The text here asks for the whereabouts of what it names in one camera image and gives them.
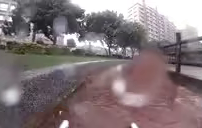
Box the pale kerb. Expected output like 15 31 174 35
20 58 127 81

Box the tall pale apartment building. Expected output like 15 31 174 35
127 2 200 44

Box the robot's own part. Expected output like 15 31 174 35
58 119 70 128
130 121 140 128

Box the grey asphalt path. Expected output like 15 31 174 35
0 60 123 128

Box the row of trees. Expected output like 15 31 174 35
12 0 148 58

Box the grass strip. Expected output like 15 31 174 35
0 51 123 73

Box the wooden rail fence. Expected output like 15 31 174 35
162 32 202 74

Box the red brick path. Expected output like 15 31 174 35
32 59 202 128

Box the low pale building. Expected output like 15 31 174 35
0 0 77 46

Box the hedge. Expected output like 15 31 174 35
0 36 103 57

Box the water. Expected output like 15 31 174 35
167 63 202 84

